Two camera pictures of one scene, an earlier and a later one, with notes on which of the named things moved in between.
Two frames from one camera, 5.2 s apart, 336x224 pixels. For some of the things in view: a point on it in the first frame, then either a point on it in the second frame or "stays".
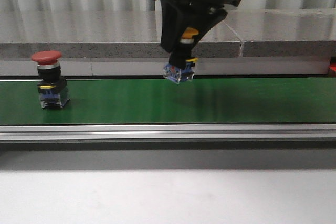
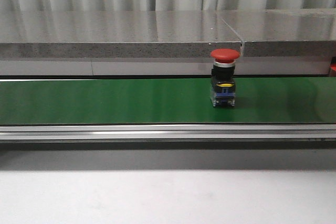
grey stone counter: x=258 y=42 stays
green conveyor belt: x=155 y=101 stays
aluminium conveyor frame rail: x=162 y=131 stays
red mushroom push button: x=52 y=88 -> x=222 y=85
